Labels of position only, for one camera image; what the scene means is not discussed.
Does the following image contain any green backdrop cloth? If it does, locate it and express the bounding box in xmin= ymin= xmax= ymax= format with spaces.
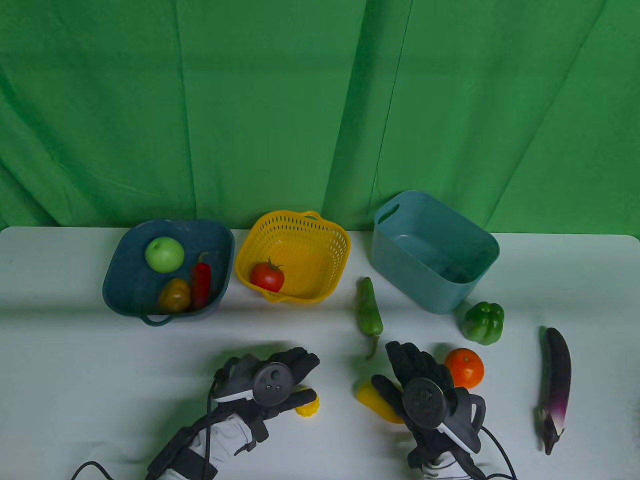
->
xmin=0 ymin=0 xmax=640 ymax=236

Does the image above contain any purple eggplant object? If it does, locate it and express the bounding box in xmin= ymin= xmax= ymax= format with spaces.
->
xmin=535 ymin=327 xmax=572 ymax=456

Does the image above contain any person's right forearm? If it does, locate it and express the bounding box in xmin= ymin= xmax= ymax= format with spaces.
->
xmin=422 ymin=450 xmax=488 ymax=480

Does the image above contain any black forearm strap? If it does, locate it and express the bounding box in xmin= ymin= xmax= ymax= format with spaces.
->
xmin=146 ymin=425 xmax=221 ymax=480

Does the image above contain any red tomato object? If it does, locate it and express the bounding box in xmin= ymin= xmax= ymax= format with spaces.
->
xmin=250 ymin=257 xmax=286 ymax=293

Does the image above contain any green chili pepper object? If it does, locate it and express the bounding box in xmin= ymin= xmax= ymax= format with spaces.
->
xmin=355 ymin=277 xmax=384 ymax=361

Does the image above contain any person's left forearm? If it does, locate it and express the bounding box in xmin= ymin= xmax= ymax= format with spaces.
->
xmin=147 ymin=415 xmax=256 ymax=480

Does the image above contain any orange fruit object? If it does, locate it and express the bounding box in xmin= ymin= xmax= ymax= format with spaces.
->
xmin=444 ymin=348 xmax=485 ymax=390

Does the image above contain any dark blue bowl container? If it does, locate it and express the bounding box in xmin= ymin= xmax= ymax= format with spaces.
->
xmin=102 ymin=218 xmax=236 ymax=327

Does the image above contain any teal plastic bin container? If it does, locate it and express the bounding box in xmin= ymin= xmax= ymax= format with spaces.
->
xmin=371 ymin=190 xmax=501 ymax=315

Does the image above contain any yellow perforated basket container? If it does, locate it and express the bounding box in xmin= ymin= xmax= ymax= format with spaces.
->
xmin=234 ymin=210 xmax=352 ymax=305

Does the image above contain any red chili pepper object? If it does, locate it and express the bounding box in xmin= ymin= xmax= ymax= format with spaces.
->
xmin=191 ymin=251 xmax=212 ymax=310

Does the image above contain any green bell pepper object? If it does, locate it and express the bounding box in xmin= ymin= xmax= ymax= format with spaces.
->
xmin=461 ymin=301 xmax=505 ymax=346

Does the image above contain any yellow brown bell pepper object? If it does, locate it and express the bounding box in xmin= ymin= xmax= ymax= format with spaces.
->
xmin=158 ymin=278 xmax=192 ymax=313

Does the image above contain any green apple object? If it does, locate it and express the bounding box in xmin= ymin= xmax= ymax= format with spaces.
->
xmin=145 ymin=236 xmax=185 ymax=273

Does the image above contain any round black glove tracker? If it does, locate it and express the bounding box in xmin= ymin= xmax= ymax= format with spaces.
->
xmin=401 ymin=377 xmax=487 ymax=455
xmin=214 ymin=356 xmax=295 ymax=407

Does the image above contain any yellow corn piece object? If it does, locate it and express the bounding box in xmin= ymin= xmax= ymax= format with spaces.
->
xmin=295 ymin=387 xmax=321 ymax=417

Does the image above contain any person's left hand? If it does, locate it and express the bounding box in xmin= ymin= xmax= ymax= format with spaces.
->
xmin=215 ymin=346 xmax=321 ymax=453

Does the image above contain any person's right hand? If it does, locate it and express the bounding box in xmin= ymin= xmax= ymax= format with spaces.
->
xmin=371 ymin=341 xmax=487 ymax=468

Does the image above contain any black cable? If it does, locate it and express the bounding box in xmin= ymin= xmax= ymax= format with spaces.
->
xmin=480 ymin=425 xmax=517 ymax=480
xmin=71 ymin=370 xmax=226 ymax=480

